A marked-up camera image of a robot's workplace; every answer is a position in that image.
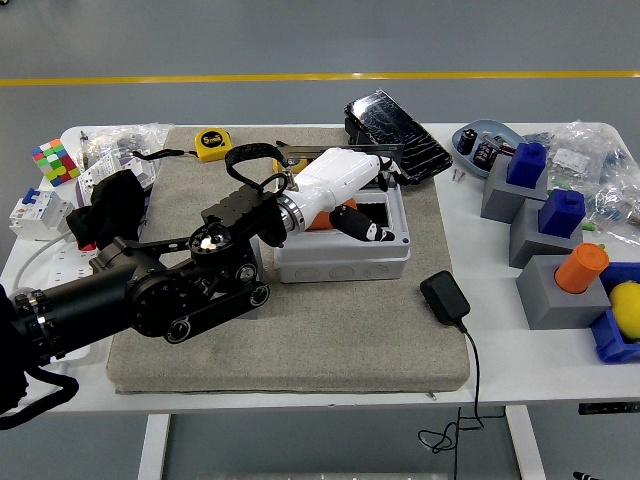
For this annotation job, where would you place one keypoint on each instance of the clear pen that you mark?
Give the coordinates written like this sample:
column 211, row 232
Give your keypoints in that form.
column 84, row 150

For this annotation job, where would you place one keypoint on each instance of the black cloth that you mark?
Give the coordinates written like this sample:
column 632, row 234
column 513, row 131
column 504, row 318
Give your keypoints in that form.
column 110, row 200

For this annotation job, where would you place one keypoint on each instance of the blue plastic bin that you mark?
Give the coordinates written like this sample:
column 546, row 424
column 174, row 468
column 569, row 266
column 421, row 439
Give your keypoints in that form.
column 607, row 340

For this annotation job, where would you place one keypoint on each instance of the yellow square tape measure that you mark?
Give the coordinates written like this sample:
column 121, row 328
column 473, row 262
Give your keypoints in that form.
column 215, row 145

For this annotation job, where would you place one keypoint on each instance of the black glossy case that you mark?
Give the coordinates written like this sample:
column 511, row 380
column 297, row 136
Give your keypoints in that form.
column 400, row 135

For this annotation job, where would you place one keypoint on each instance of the small green part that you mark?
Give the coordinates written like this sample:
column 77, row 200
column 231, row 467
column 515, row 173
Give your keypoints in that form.
column 590, row 227

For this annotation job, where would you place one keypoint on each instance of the grey junction box with lid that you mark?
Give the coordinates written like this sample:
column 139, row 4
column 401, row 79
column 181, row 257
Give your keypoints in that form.
column 345, row 260

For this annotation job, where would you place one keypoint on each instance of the clear plastic bag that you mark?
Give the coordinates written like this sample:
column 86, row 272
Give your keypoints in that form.
column 130, row 137

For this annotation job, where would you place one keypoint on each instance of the black table control panel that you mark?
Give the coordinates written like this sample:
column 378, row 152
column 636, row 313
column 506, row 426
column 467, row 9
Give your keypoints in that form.
column 607, row 408

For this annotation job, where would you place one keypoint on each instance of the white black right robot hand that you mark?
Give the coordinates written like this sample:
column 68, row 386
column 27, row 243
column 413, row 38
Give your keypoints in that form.
column 584, row 476

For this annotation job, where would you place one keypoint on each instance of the white purple carton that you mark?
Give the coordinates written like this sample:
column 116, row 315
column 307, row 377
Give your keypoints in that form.
column 132, row 165

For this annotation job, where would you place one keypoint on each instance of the black capacitor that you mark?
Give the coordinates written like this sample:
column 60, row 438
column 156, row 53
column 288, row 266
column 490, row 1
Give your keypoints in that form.
column 485, row 152
column 468, row 141

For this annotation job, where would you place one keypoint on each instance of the white table leg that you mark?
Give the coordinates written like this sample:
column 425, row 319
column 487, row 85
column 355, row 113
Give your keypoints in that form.
column 525, row 445
column 152, row 450

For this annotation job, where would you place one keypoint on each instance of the grey block with round hole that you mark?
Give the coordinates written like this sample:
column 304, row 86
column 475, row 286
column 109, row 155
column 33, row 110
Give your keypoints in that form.
column 545, row 305
column 259, row 260

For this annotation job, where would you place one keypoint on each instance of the grey-brown mat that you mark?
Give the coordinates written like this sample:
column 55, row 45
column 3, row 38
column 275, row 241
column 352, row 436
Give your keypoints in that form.
column 325, row 340

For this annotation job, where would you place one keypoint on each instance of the clear plastic bags of parts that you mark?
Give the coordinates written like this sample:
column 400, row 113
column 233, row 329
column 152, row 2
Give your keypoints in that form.
column 600, row 165

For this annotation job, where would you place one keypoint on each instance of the black power adapter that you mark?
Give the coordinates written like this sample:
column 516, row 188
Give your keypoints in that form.
column 445, row 297

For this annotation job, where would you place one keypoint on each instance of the orange cylinder battery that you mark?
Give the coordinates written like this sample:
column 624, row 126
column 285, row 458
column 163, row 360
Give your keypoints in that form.
column 582, row 267
column 320, row 220

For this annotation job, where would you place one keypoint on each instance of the blue-grey oval dish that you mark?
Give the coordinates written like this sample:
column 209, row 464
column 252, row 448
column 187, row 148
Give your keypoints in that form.
column 467, row 162

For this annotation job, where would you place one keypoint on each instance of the white circuit breaker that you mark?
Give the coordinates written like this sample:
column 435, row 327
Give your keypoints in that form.
column 40, row 215

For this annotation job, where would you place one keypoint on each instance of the white power strip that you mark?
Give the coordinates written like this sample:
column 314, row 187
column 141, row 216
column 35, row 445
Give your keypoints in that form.
column 65, row 260

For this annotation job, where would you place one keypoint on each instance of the grey block holder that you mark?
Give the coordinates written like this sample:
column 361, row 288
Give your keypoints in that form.
column 500, row 200
column 530, row 240

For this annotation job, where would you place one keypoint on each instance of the colourful puzzle cube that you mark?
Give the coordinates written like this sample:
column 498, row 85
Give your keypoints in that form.
column 55, row 162

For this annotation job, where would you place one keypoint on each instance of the yellow ball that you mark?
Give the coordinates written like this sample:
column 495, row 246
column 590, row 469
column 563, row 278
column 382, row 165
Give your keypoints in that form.
column 627, row 310

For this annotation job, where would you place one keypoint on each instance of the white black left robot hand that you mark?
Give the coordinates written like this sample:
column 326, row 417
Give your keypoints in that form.
column 335, row 172

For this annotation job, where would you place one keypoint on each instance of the blue block battery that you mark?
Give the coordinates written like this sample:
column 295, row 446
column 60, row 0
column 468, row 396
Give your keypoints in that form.
column 525, row 165
column 562, row 215

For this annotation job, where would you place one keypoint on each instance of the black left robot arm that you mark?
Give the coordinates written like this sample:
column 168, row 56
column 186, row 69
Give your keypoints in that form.
column 100, row 295

